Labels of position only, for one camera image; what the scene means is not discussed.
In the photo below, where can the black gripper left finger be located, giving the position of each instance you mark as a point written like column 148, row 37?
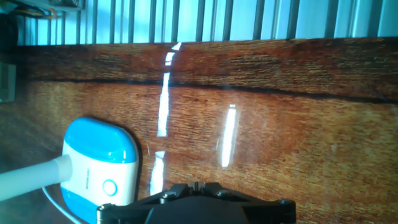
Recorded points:
column 124, row 214

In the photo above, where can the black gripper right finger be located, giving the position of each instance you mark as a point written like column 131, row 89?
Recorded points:
column 270, row 214

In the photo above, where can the blue and white desk lamp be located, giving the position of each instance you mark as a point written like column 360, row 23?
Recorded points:
column 99, row 146

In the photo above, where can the glossy brown wooden board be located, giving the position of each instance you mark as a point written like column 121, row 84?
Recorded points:
column 280, row 124

